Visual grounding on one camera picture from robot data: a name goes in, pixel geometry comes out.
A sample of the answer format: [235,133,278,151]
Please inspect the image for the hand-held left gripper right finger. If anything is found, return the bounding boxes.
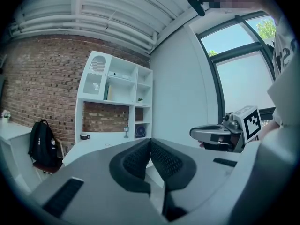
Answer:
[150,138,196,222]

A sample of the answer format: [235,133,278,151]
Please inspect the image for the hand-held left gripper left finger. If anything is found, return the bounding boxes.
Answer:
[109,138,151,195]

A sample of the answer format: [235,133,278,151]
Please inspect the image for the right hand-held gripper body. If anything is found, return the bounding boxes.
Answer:
[189,105,262,153]

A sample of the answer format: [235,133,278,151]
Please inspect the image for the person's right forearm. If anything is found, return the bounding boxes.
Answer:
[259,120,281,142]

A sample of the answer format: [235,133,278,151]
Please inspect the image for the person's white printed shirt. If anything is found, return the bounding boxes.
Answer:
[234,10,300,225]

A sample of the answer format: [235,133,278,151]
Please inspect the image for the white shelf cabinet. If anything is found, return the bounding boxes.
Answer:
[62,50,154,166]

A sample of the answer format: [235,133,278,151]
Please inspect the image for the green book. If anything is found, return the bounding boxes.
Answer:
[103,83,113,101]

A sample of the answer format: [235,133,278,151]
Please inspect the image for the brown stool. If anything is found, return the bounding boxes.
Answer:
[32,159,63,176]

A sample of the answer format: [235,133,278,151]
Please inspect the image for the black backpack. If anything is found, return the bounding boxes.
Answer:
[28,119,58,169]

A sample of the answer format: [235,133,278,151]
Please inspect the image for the white side table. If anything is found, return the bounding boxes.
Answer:
[0,117,43,196]

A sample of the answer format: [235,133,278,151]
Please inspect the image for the white ceiling pipes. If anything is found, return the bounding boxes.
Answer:
[9,0,195,54]

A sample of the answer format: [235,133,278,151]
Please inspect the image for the black window frame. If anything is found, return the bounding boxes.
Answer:
[195,10,278,126]

